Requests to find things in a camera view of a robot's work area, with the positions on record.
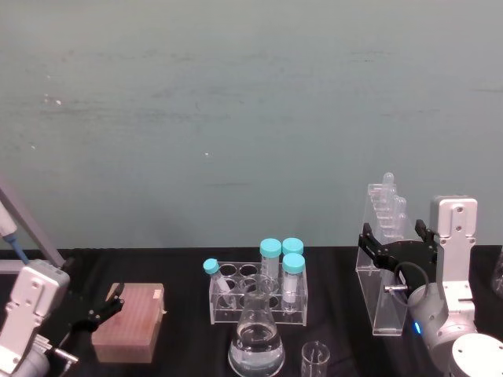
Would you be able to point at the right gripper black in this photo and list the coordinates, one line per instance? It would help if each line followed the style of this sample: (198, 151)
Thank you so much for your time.
(410, 255)

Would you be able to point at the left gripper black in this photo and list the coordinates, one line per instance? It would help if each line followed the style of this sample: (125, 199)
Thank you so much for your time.
(76, 310)

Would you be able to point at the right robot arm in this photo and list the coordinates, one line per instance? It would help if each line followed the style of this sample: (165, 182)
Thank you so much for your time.
(456, 243)

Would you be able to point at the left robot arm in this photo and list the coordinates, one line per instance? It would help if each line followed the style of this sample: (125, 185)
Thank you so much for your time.
(31, 292)

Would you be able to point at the pink pipette tip box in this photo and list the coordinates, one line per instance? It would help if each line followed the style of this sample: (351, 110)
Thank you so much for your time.
(131, 318)

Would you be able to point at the clear test tube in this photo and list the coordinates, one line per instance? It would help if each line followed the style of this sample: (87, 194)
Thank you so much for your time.
(388, 184)
(401, 208)

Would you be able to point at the clear acrylic stand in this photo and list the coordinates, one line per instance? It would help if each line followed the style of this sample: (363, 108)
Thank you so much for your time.
(383, 310)

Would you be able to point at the black table cloth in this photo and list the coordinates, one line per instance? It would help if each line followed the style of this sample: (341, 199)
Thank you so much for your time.
(188, 275)

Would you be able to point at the clear plastic object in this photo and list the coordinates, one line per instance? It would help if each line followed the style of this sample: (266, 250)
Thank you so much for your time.
(499, 273)

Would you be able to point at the large teal-capped tube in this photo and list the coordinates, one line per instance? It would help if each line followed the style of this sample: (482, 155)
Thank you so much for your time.
(293, 245)
(293, 275)
(270, 251)

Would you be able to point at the small teal-capped tube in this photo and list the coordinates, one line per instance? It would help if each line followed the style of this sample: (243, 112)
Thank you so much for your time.
(212, 268)

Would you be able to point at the clear acrylic tube rack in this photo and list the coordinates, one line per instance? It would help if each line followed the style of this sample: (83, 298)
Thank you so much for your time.
(226, 310)

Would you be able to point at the white and blue pipette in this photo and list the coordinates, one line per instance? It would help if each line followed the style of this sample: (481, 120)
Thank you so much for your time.
(8, 228)

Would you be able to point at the small glass beaker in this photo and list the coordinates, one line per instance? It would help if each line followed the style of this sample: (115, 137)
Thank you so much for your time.
(315, 359)

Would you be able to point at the glass conical flask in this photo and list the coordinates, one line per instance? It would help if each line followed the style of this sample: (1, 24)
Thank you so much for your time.
(256, 345)

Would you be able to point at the grey slanted post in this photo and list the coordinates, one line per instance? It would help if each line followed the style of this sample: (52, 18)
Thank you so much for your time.
(31, 228)

